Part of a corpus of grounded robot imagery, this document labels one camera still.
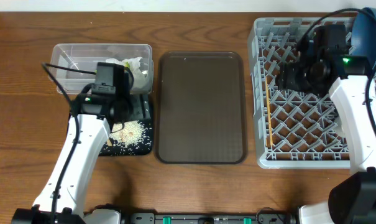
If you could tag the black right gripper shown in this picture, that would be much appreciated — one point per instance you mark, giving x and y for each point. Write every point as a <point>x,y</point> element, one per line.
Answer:
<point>286,78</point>

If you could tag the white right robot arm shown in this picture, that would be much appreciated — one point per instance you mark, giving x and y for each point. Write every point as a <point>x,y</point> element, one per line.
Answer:
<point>347,81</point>

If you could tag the white tissue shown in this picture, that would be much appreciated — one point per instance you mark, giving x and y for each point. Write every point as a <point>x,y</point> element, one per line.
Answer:
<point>141,77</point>

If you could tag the clear plastic bin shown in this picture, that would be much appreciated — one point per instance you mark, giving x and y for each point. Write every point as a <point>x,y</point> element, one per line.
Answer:
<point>82,60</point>

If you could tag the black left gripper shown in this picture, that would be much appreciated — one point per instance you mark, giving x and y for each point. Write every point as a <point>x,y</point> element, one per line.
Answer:
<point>138,109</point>

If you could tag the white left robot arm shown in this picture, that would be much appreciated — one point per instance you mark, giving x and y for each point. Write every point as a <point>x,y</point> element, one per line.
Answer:
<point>63,198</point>

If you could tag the dark blue plate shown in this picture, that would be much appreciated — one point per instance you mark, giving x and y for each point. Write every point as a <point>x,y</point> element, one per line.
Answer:
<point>363,37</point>

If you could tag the grey dishwasher rack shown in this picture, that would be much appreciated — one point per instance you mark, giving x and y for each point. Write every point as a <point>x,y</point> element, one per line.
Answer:
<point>306,128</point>

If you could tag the wooden chopstick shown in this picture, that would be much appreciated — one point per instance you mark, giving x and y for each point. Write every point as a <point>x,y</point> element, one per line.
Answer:
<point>269,121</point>
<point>266,90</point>

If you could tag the brown serving tray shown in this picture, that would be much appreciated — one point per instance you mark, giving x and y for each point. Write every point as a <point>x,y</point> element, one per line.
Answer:
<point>201,109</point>

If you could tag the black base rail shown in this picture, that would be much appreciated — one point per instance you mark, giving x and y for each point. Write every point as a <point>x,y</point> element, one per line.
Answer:
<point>190,218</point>

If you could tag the black plastic bin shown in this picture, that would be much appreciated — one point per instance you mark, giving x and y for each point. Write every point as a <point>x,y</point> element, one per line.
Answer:
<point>134,137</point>

